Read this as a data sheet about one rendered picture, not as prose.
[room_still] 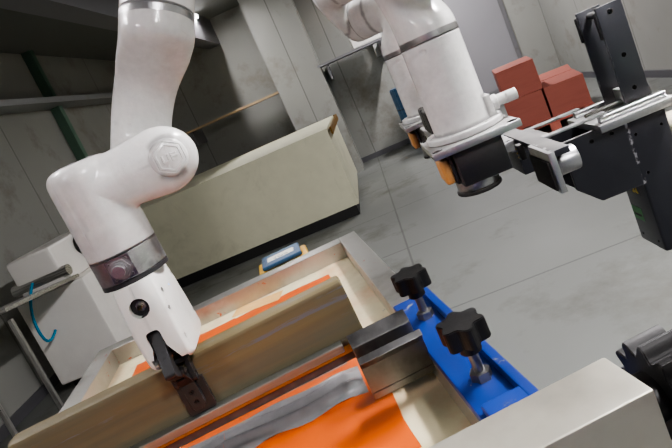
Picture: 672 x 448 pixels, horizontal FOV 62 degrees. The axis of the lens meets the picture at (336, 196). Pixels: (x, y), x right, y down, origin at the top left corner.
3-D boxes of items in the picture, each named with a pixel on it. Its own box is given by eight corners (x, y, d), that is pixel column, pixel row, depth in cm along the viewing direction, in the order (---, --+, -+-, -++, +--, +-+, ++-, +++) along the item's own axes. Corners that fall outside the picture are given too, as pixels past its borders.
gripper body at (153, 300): (154, 260, 57) (204, 353, 59) (168, 239, 67) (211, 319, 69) (85, 293, 56) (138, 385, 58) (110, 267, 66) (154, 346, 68)
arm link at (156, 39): (204, 9, 63) (204, 194, 62) (172, 43, 74) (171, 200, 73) (126, -7, 59) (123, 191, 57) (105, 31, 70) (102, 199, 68)
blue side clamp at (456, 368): (410, 346, 73) (389, 300, 72) (443, 329, 74) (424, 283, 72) (518, 497, 44) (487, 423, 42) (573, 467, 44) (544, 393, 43)
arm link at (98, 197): (161, 126, 68) (185, 110, 60) (201, 203, 70) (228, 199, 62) (36, 179, 60) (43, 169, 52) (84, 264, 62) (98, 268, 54)
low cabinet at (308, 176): (202, 244, 793) (172, 185, 776) (363, 176, 766) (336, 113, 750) (152, 300, 594) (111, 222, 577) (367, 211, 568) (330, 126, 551)
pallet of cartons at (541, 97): (495, 133, 669) (472, 73, 656) (575, 100, 654) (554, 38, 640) (522, 148, 543) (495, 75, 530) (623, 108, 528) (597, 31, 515)
